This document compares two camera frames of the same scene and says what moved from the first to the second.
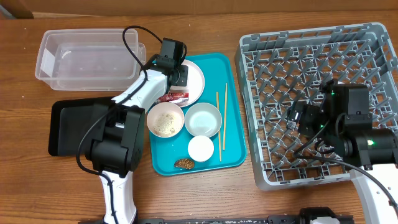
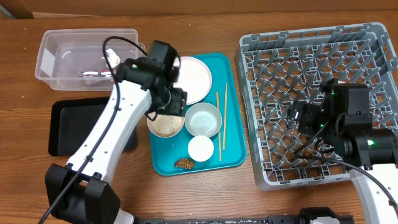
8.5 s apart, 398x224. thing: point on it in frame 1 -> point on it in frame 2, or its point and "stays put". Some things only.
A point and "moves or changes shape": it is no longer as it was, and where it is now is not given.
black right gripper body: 311,119 stays put
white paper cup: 201,148 stays put
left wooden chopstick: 219,132 stays put
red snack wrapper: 171,96 moves or changes shape
